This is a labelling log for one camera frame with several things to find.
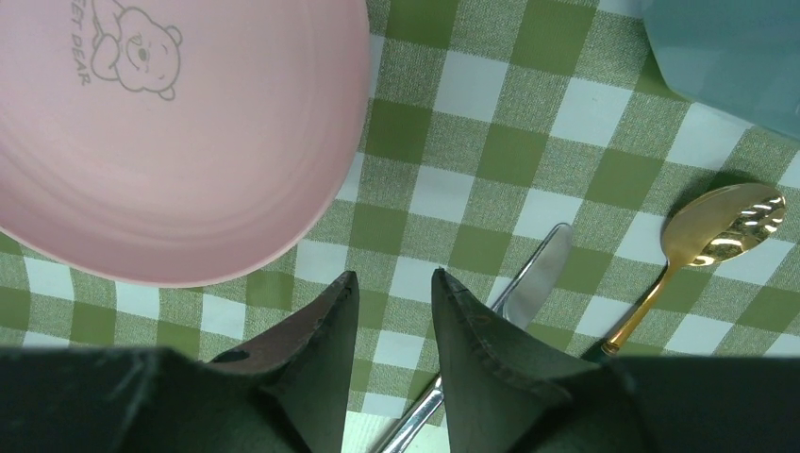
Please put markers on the green checkered cloth napkin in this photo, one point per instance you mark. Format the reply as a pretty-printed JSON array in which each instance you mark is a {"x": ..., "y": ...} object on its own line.
[{"x": 489, "y": 122}]

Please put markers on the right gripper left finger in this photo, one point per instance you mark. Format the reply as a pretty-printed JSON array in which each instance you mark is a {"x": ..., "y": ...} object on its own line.
[{"x": 300, "y": 371}]

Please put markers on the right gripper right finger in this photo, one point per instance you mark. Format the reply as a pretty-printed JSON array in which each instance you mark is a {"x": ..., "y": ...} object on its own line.
[{"x": 503, "y": 389}]

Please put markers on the light blue mug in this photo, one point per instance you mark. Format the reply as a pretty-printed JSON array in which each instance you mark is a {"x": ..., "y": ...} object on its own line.
[{"x": 740, "y": 57}]

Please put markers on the pink plate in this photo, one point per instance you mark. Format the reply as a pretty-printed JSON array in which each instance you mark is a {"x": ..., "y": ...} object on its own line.
[{"x": 177, "y": 143}]

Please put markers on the silver knife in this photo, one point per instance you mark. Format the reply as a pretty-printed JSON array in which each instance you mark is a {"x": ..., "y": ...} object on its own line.
[{"x": 519, "y": 303}]

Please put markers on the gold spoon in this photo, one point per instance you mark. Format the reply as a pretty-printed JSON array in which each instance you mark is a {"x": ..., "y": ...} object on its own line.
[{"x": 717, "y": 226}]

